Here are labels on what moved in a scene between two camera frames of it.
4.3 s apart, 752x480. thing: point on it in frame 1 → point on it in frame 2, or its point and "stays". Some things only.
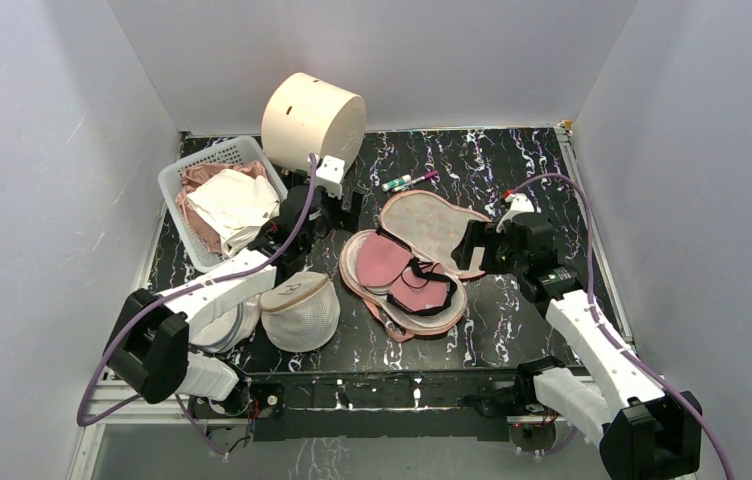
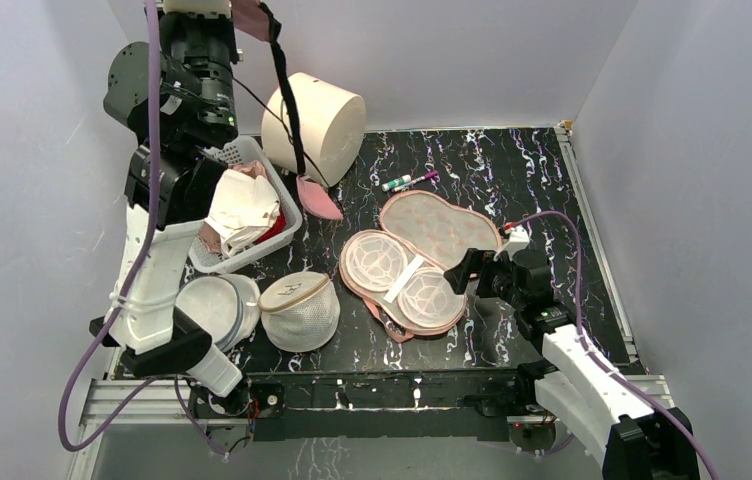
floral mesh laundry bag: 404,272 stays
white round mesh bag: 300,312 stays
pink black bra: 416,287 → 311,191
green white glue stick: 397,182 stays
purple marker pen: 415,180 stays
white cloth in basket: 236,204 stays
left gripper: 343,219 → 174,23
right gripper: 477,245 → 484,277
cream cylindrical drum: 303,114 stays
